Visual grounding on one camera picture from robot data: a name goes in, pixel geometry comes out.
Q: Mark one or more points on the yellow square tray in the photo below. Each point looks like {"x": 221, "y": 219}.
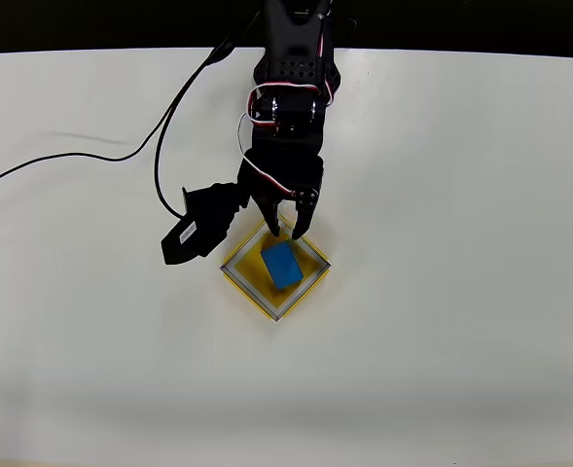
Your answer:
{"x": 252, "y": 282}

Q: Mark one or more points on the blue cube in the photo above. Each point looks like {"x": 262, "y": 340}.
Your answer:
{"x": 282, "y": 265}

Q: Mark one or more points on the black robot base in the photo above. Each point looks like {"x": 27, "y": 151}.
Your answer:
{"x": 335, "y": 78}

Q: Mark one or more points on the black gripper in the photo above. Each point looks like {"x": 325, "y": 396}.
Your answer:
{"x": 277, "y": 187}

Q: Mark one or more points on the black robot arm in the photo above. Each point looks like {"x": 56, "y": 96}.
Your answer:
{"x": 291, "y": 44}

